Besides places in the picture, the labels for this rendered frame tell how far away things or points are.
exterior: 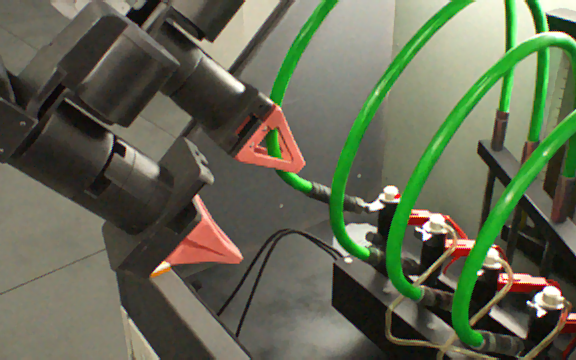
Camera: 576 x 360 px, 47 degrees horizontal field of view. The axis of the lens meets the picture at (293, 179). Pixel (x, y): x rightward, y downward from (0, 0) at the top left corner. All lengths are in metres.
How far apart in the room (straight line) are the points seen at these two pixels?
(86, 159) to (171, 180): 0.07
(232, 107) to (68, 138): 0.23
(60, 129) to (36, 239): 2.37
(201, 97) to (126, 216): 0.19
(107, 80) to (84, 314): 1.98
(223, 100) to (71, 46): 0.24
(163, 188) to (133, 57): 0.10
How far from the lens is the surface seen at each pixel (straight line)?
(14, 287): 2.60
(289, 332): 1.03
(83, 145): 0.47
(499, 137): 0.97
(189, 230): 0.50
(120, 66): 0.45
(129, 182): 0.48
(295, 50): 0.67
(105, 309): 2.41
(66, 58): 0.45
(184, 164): 0.51
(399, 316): 0.85
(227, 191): 1.10
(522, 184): 0.57
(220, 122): 0.66
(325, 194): 0.77
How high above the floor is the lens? 1.54
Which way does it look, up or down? 31 degrees down
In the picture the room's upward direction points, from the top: straight up
